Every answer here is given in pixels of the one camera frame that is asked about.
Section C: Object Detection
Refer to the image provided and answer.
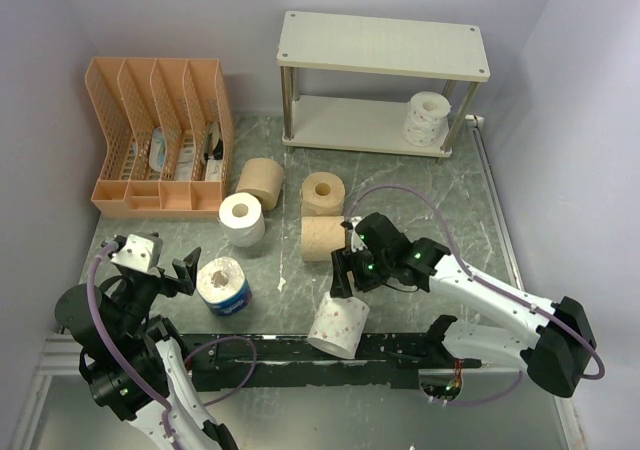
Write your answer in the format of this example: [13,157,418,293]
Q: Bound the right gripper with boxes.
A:
[330,242,392,298]

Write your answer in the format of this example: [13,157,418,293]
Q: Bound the white roll red dots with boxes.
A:
[307,292,370,360]

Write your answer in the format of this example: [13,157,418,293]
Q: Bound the brown roll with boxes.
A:
[300,172,346,217]
[301,216,346,262]
[235,158,284,211]

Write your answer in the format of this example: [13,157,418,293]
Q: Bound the plain white paper roll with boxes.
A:
[219,192,265,248]

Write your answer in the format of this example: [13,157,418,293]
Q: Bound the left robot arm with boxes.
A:
[55,254,237,449]

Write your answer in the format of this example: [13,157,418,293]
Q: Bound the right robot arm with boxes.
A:
[306,212,596,398]

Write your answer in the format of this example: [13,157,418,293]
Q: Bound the white two-tier shelf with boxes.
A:
[277,10,491,158]

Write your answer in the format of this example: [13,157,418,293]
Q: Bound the white roll blue wrapper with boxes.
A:
[196,257,252,317]

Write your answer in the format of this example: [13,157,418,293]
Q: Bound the white paper packet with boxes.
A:
[174,131,195,181]

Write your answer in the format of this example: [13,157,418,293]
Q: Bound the white staples box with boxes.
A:
[203,159,223,182]

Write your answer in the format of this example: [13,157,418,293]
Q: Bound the blue correction tape pack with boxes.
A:
[149,127,166,173]

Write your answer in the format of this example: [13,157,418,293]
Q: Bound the black white brush tools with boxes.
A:
[201,122,224,163]

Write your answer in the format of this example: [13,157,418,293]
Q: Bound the orange plastic desk organizer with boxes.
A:
[85,57,235,218]

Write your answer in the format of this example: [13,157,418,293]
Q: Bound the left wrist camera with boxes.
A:
[110,233,163,274]

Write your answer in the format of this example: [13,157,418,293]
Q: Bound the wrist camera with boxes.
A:
[341,216,362,231]
[110,233,163,274]

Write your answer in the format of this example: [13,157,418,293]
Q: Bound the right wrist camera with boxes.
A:
[341,216,362,231]

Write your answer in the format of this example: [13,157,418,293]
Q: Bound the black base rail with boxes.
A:
[183,332,457,392]

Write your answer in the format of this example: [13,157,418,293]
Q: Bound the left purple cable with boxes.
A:
[85,239,259,450]

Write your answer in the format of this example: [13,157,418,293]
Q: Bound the purple cable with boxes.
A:
[344,183,606,407]
[85,239,259,450]

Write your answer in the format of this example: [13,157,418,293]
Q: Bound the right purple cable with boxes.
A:
[344,183,606,407]

